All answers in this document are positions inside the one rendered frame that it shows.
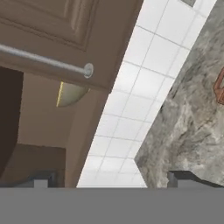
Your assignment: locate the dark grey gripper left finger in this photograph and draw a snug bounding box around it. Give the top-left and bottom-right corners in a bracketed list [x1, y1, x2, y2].
[0, 171, 58, 189]

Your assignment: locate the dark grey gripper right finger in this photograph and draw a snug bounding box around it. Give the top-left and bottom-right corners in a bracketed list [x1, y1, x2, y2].
[167, 170, 224, 189]

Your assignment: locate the brown wooden cabinet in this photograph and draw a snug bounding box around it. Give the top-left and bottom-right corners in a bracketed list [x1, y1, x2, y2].
[0, 66, 109, 189]

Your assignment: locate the brown wooden cutting board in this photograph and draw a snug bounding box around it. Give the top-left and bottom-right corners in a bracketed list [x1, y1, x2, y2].
[213, 66, 224, 106]

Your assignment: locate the brown wooden cabinet door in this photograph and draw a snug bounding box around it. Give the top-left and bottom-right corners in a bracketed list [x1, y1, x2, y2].
[0, 0, 145, 94]

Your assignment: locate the silver bar cabinet handle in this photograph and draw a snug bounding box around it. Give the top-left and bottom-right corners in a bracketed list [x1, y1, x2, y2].
[0, 43, 95, 80]

